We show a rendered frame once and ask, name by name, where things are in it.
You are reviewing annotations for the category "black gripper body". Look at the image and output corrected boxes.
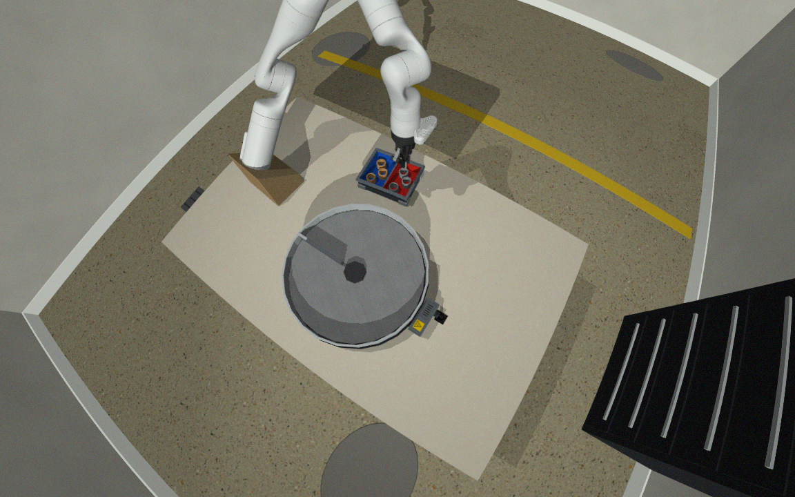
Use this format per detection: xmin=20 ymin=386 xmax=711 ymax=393
xmin=391 ymin=130 xmax=415 ymax=154

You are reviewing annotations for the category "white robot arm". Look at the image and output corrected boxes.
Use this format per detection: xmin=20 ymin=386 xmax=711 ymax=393
xmin=240 ymin=0 xmax=438 ymax=170

